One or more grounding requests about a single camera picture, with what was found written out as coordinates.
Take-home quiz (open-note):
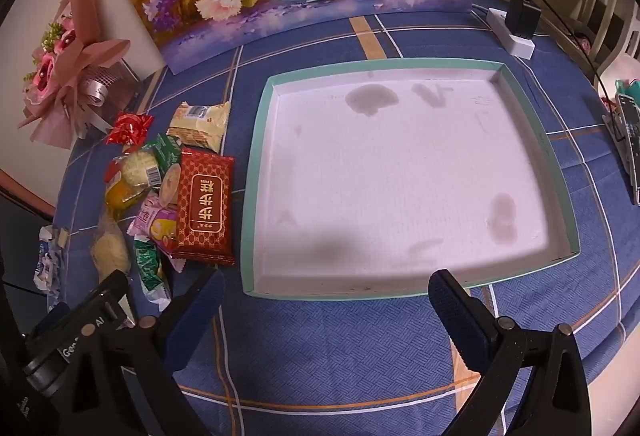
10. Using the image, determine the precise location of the green packet with pale cake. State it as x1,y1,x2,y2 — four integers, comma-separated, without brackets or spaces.
111,134,183,189

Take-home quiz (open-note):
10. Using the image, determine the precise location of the white power strip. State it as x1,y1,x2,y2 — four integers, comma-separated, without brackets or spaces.
487,7,536,60

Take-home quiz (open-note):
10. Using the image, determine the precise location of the white chair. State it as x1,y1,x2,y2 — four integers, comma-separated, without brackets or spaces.
545,0,640,81

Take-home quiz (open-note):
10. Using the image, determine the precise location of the round brown biscuit packet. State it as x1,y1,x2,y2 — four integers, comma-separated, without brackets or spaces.
157,163,182,209

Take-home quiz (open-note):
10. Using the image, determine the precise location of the black charger plug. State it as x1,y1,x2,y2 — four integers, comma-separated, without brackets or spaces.
504,0,542,40

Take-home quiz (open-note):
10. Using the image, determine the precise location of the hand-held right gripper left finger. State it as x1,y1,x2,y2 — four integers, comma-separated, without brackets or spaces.
74,268,227,436

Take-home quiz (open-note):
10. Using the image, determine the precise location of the red rectangular packet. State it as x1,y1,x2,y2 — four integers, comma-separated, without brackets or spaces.
167,148,236,267

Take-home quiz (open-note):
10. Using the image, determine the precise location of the green-edged white tray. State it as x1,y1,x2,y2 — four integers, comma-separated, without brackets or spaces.
241,57,582,301

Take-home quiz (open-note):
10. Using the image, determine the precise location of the pink purple snack packet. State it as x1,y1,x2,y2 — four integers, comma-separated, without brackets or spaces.
126,196,180,249

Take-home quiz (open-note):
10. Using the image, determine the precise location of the glass vase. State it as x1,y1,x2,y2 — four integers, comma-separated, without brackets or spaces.
97,60,146,117

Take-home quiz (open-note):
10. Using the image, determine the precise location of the blue plaid tablecloth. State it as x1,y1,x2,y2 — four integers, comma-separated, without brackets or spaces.
50,0,640,436

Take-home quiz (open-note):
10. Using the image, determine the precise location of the pink paper bouquet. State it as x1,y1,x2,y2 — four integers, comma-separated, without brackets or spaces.
17,0,132,149

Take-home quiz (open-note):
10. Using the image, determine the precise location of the golden yellow snack packet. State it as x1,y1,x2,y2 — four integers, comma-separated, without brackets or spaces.
104,166,151,221

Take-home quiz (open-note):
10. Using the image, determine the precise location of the black flat device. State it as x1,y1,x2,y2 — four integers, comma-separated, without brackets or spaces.
602,93,640,207

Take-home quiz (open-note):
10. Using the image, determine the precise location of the pale yellow snack packet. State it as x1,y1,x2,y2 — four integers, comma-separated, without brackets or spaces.
166,102,232,151

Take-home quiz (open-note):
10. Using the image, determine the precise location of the green white snack packet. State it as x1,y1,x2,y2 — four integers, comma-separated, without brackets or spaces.
132,238,173,311

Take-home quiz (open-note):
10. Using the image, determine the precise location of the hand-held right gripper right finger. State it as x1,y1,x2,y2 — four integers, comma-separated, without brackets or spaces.
427,269,593,436

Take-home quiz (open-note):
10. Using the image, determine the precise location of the red candy packet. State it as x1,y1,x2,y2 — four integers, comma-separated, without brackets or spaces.
104,112,154,147

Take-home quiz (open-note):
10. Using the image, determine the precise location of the crumpled blue white wrapper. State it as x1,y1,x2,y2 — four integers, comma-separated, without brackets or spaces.
32,225,66,291

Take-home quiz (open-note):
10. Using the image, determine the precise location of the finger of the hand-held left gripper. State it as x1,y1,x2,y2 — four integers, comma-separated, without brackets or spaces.
92,269,132,317
31,301,71,334

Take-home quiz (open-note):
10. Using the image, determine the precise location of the clear bun packet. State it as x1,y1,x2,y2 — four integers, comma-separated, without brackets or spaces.
89,216,132,287

